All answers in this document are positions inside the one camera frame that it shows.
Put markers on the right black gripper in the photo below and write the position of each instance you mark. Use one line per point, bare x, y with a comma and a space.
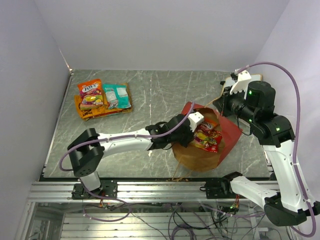
222, 103

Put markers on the aluminium rail frame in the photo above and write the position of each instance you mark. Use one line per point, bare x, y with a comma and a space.
148, 210

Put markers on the red brown paper bag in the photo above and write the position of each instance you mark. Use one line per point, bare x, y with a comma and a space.
192, 158

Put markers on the teal snack packet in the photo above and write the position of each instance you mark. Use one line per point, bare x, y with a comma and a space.
116, 96

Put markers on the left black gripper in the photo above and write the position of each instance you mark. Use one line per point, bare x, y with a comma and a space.
190, 136

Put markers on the red snack packet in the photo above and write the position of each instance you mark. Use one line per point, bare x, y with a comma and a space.
209, 141

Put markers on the white notepad board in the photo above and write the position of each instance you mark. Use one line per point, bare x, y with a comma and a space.
230, 81

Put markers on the Fox's fruits candy bag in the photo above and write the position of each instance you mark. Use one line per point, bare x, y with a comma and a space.
205, 126
91, 94

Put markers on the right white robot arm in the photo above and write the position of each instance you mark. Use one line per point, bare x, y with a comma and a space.
255, 105

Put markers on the Doritos chip bag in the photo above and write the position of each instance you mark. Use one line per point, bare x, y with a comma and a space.
125, 110

